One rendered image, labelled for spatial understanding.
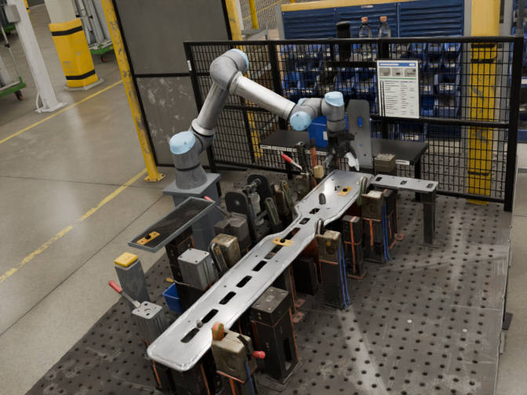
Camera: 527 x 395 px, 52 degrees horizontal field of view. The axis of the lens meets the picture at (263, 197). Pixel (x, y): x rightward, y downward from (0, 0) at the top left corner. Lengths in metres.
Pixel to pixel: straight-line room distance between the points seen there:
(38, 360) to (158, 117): 2.48
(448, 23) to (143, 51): 2.52
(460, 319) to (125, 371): 1.29
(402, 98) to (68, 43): 7.59
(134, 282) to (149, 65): 3.26
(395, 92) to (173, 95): 2.61
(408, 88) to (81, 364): 1.92
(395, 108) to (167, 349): 1.69
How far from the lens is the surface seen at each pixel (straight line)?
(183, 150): 2.46
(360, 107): 2.60
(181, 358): 1.76
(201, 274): 1.99
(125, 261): 1.98
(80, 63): 9.84
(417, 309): 2.27
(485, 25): 2.66
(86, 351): 2.43
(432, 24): 4.33
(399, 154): 2.75
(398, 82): 2.81
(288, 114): 2.20
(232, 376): 1.74
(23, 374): 3.64
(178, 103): 4.98
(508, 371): 3.06
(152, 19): 4.87
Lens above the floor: 2.16
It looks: 27 degrees down
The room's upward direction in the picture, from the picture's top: 10 degrees counter-clockwise
